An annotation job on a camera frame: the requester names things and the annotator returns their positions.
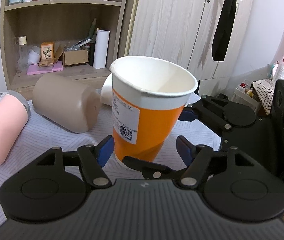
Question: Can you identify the white floral paper cup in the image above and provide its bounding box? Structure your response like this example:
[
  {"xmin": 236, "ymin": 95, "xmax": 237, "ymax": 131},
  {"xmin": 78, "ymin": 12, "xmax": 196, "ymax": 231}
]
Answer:
[{"xmin": 101, "ymin": 74, "xmax": 113, "ymax": 106}]

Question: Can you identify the small cardboard box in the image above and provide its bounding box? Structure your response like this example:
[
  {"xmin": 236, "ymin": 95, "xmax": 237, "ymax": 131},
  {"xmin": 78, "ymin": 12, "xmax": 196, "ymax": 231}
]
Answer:
[{"xmin": 54, "ymin": 46, "xmax": 89, "ymax": 67}]

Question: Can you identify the orange paper cup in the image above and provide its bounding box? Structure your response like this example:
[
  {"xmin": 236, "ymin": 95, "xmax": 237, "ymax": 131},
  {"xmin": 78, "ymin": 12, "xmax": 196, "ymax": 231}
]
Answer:
[{"xmin": 110, "ymin": 56, "xmax": 198, "ymax": 161}]

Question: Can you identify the wooden bookshelf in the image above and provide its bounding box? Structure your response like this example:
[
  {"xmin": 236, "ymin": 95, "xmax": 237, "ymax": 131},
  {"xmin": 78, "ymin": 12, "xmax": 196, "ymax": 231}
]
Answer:
[{"xmin": 0, "ymin": 0, "xmax": 137, "ymax": 99}]

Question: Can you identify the pink flat box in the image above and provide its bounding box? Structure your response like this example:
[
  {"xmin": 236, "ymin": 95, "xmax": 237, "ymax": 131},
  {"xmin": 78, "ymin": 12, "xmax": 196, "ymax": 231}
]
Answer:
[{"xmin": 26, "ymin": 61, "xmax": 64, "ymax": 76}]

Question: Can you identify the pink tumbler cup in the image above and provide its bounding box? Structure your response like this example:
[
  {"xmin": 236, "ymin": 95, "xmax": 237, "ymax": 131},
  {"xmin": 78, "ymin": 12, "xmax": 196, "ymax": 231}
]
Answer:
[{"xmin": 0, "ymin": 91, "xmax": 31, "ymax": 165}]

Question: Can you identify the light grey patterned tablecloth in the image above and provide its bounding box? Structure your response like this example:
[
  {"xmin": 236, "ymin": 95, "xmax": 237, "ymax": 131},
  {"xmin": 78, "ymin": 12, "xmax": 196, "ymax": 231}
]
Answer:
[{"xmin": 0, "ymin": 105, "xmax": 221, "ymax": 225}]

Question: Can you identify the floral wooden box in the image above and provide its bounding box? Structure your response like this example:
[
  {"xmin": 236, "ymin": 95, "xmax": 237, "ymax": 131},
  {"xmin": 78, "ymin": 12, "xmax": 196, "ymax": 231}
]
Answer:
[{"xmin": 39, "ymin": 42, "xmax": 54, "ymax": 67}]

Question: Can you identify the wooden wardrobe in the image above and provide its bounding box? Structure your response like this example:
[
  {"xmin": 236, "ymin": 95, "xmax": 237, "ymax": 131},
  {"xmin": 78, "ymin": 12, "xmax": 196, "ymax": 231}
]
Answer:
[{"xmin": 118, "ymin": 0, "xmax": 253, "ymax": 96}]

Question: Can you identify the white paper roll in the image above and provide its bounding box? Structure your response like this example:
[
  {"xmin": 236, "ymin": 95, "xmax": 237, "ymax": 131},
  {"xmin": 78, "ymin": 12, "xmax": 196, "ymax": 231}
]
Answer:
[{"xmin": 93, "ymin": 30, "xmax": 110, "ymax": 69}]

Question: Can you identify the white small cup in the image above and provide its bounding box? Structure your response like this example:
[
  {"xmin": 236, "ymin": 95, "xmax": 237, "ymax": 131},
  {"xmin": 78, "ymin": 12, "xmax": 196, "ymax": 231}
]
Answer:
[{"xmin": 28, "ymin": 46, "xmax": 41, "ymax": 64}]

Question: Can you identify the white storage basket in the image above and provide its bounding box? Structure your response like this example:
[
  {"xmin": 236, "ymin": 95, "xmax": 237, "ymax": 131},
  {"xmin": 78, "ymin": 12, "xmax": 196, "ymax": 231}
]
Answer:
[{"xmin": 232, "ymin": 79, "xmax": 275, "ymax": 115}]

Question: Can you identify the clear bottle beige cap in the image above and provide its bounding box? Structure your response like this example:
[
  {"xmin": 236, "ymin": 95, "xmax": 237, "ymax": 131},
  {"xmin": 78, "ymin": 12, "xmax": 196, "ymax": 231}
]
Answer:
[{"xmin": 16, "ymin": 35, "xmax": 28, "ymax": 73}]

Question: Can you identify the taupe tumbler cup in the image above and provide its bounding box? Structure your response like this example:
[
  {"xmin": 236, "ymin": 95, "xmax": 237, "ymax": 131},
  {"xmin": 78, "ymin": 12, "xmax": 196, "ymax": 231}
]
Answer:
[{"xmin": 32, "ymin": 74, "xmax": 101, "ymax": 133}]

